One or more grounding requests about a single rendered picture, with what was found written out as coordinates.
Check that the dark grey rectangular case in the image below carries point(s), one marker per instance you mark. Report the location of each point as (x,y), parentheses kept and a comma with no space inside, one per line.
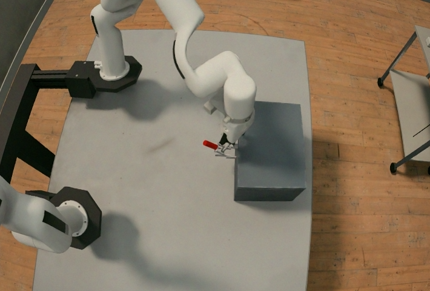
(269,161)

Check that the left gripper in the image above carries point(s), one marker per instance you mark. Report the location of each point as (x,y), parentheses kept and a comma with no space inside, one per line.
(232,132)

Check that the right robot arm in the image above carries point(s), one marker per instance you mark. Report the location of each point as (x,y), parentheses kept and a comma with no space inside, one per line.
(37,223)

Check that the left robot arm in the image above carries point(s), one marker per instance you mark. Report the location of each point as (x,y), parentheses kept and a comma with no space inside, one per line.
(235,100)

